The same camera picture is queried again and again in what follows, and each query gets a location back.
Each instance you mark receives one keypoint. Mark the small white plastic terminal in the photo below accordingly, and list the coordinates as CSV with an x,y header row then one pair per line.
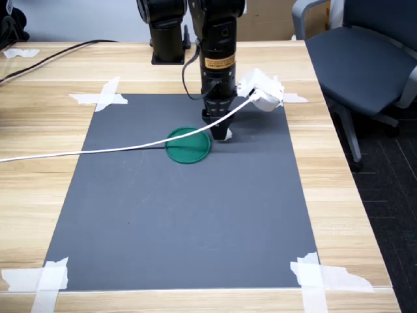
x,y
229,135

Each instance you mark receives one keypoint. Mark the round green lid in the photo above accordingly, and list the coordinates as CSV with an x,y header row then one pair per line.
x,y
187,151

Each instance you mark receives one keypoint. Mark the brown cardboard box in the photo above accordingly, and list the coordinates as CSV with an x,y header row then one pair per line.
x,y
267,23
317,16

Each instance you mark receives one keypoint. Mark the dark grey mat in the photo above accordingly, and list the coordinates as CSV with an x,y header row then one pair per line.
x,y
163,212

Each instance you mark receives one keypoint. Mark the dark grey office chair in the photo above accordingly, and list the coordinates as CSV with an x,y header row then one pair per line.
x,y
358,65

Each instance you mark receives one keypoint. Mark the crumpled white tape piece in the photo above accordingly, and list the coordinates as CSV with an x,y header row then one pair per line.
x,y
19,53

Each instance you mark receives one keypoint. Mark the white camera box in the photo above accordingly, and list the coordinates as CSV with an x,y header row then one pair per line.
x,y
264,88

